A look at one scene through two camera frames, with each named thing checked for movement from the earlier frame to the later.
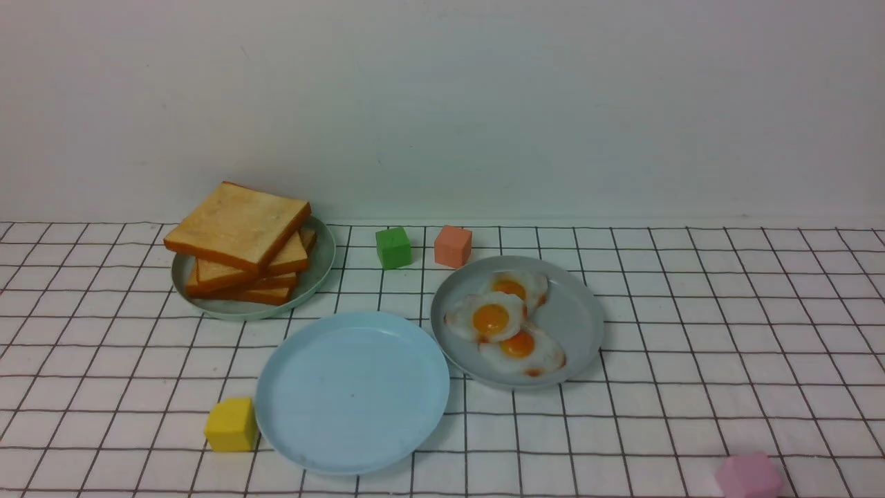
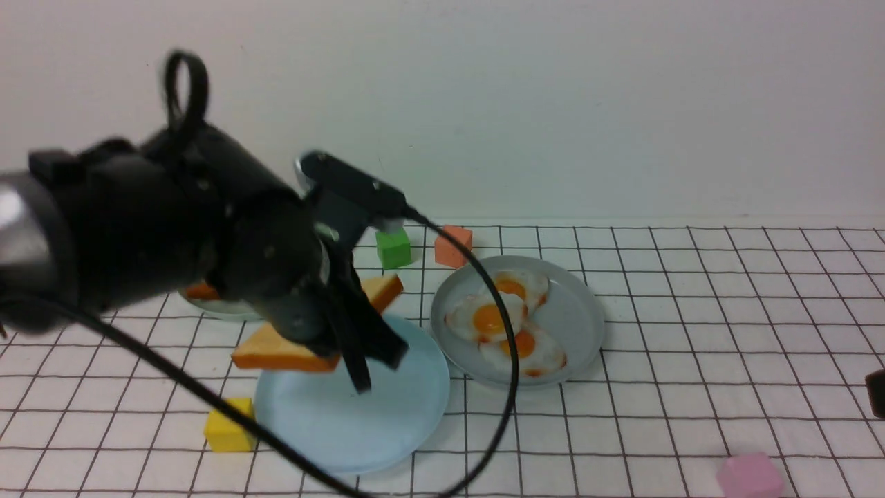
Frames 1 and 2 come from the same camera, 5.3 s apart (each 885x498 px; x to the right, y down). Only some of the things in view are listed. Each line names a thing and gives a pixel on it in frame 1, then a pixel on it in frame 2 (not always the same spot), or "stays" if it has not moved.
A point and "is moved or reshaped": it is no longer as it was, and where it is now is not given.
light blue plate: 352,393 stays
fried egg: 487,317 stays
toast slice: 240,225 is moved or reshaped
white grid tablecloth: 717,340 stays
